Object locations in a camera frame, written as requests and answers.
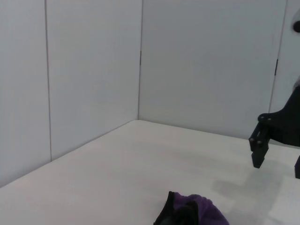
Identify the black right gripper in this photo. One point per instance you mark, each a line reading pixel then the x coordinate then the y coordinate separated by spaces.
pixel 288 124

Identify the purple blue rag black edge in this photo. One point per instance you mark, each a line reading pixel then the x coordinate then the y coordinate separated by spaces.
pixel 206 208

